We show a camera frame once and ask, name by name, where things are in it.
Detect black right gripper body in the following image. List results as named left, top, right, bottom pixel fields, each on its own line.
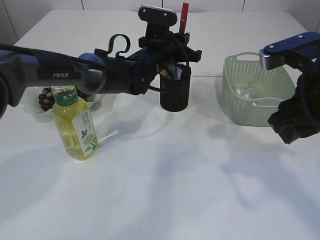
left=289, top=71, right=320, bottom=135

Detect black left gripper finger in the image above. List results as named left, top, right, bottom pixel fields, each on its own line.
left=173, top=32, right=190, bottom=45
left=184, top=47, right=202, bottom=62

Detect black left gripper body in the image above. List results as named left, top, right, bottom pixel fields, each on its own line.
left=127, top=32, right=190, bottom=95

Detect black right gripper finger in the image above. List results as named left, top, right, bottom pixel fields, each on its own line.
left=267, top=99, right=315, bottom=144

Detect blue scissors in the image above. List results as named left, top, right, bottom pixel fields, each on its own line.
left=167, top=63, right=177, bottom=80

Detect gold glitter pen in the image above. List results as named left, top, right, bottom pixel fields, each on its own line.
left=159, top=69, right=169, bottom=79

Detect red glitter pen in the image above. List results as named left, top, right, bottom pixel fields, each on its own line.
left=179, top=2, right=189, bottom=35

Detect clear plastic sheet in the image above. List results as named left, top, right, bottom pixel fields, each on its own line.
left=232, top=84, right=256, bottom=100

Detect yellow tea bottle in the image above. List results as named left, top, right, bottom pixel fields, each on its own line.
left=51, top=85, right=99, bottom=161

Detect purple artificial grape bunch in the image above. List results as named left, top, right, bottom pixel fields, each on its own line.
left=38, top=87, right=55, bottom=112

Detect pink scissors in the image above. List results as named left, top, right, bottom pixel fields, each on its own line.
left=174, top=65, right=185, bottom=81

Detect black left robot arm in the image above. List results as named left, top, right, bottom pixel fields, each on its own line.
left=0, top=33, right=202, bottom=113

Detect black mesh pen holder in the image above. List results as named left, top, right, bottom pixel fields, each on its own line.
left=160, top=65, right=191, bottom=112

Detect green woven plastic basket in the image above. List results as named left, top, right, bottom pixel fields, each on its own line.
left=222, top=52, right=296, bottom=127

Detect pale green wavy plate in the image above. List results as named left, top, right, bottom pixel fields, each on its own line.
left=23, top=86, right=103, bottom=123

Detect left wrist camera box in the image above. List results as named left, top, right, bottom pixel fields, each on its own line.
left=138, top=5, right=178, bottom=40

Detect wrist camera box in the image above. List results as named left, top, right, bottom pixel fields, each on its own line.
left=138, top=5, right=178, bottom=40
left=259, top=32, right=320, bottom=71

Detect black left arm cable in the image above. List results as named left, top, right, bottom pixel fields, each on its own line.
left=108, top=33, right=132, bottom=60

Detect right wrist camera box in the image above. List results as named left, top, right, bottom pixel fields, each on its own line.
left=259, top=32, right=320, bottom=71

